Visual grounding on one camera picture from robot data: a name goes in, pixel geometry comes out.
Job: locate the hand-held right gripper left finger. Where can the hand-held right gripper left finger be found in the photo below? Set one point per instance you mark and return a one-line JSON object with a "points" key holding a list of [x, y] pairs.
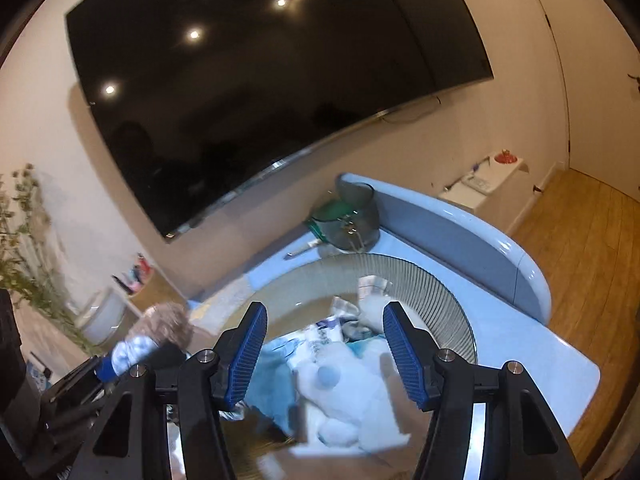
{"points": [[247, 355]]}

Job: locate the white side cabinet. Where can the white side cabinet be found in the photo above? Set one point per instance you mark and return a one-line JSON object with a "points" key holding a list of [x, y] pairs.
{"points": [[482, 190]]}

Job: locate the fuzzy brown plush toy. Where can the fuzzy brown plush toy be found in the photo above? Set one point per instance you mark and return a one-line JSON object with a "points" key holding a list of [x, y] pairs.
{"points": [[162, 327]]}

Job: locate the red object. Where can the red object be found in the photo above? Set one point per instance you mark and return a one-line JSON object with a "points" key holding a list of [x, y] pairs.
{"points": [[506, 158]]}

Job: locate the wooden pen holder with pens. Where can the wooden pen holder with pens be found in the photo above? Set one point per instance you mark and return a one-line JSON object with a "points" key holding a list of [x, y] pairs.
{"points": [[134, 276]]}

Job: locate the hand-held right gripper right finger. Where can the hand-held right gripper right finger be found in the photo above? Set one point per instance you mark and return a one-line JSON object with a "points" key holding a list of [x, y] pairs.
{"points": [[405, 355]]}

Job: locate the black television screen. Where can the black television screen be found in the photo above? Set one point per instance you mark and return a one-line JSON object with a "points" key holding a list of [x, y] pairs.
{"points": [[260, 90]]}

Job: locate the green object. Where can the green object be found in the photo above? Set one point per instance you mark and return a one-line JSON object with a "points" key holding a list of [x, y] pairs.
{"points": [[327, 212]]}

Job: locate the dried plant in glass vase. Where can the dried plant in glass vase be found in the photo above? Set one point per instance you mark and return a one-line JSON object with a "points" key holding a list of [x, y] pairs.
{"points": [[30, 260]]}

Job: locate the tall jar with white lid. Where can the tall jar with white lid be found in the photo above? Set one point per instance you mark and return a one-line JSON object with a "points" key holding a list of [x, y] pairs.
{"points": [[102, 317]]}

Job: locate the curved blue table backboard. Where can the curved blue table backboard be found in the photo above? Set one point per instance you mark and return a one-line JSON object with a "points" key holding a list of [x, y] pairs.
{"points": [[465, 245]]}

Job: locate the blue white printed packet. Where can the blue white printed packet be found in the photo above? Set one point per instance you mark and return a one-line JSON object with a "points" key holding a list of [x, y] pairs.
{"points": [[327, 332]]}

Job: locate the large ribbed glass bowl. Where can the large ribbed glass bowl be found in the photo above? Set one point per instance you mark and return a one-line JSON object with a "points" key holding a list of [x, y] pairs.
{"points": [[440, 290]]}

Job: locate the white plush toy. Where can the white plush toy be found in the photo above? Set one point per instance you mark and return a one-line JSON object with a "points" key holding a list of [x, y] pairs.
{"points": [[345, 400]]}

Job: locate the small silver tool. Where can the small silver tool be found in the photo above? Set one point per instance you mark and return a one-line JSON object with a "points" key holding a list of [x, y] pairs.
{"points": [[301, 251]]}

